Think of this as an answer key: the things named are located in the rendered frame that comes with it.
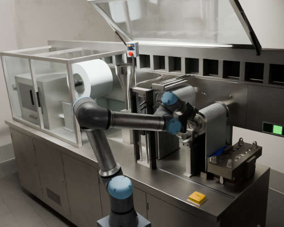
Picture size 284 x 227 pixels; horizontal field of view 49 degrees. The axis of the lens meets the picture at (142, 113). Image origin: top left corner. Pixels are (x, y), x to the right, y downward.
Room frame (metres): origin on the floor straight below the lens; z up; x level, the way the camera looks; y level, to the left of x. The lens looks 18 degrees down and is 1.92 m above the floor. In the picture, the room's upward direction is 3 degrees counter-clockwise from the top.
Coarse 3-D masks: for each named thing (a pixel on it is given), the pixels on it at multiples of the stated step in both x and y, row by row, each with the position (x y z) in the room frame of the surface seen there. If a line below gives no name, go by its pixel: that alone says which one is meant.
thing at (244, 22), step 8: (88, 0) 2.35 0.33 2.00; (96, 0) 2.29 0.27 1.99; (104, 0) 2.24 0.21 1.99; (112, 0) 2.19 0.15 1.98; (120, 0) 2.14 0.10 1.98; (232, 0) 1.64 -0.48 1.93; (96, 8) 2.39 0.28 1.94; (240, 8) 1.69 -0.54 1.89; (104, 16) 2.44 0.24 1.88; (240, 16) 1.71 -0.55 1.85; (112, 24) 2.49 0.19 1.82; (248, 24) 1.73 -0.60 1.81; (120, 32) 2.55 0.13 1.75; (248, 32) 1.79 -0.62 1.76; (128, 40) 2.61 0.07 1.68; (256, 40) 1.84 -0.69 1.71; (248, 48) 1.92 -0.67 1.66; (256, 48) 1.81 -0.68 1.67
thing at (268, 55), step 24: (96, 48) 2.93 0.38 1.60; (120, 48) 2.70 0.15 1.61; (144, 48) 2.50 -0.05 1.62; (168, 48) 2.33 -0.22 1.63; (192, 48) 2.18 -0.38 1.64; (216, 48) 2.04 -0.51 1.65; (240, 48) 1.95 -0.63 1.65; (264, 48) 1.88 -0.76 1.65; (168, 72) 2.33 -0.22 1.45; (216, 72) 2.13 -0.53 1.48; (240, 72) 1.93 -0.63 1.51; (264, 72) 1.82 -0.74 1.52
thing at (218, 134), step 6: (222, 126) 1.85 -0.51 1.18; (210, 132) 1.75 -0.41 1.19; (216, 132) 1.80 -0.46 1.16; (222, 132) 1.85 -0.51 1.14; (210, 138) 1.75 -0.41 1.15; (216, 138) 1.80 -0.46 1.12; (222, 138) 1.85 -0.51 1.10; (210, 144) 1.75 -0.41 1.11; (216, 144) 1.80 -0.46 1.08; (222, 144) 1.86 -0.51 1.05; (210, 150) 1.75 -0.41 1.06; (216, 150) 1.80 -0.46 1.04
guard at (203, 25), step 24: (144, 0) 2.04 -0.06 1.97; (168, 0) 1.92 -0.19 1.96; (192, 0) 1.82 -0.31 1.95; (216, 0) 1.72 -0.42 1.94; (120, 24) 2.46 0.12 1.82; (144, 24) 2.29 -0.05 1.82; (168, 24) 2.14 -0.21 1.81; (192, 24) 2.01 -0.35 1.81; (216, 24) 1.89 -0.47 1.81; (240, 24) 1.79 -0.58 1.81
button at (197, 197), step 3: (195, 192) 1.51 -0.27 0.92; (192, 195) 1.49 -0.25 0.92; (195, 195) 1.48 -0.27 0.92; (198, 195) 1.48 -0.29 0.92; (201, 195) 1.48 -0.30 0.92; (204, 195) 1.48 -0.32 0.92; (189, 198) 1.47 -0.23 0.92; (192, 198) 1.46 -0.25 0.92; (195, 198) 1.46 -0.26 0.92; (198, 198) 1.46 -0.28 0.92; (201, 198) 1.45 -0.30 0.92; (204, 198) 1.47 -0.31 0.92; (192, 201) 1.46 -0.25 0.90; (195, 201) 1.45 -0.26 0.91; (198, 201) 1.43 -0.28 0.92; (201, 201) 1.44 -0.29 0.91
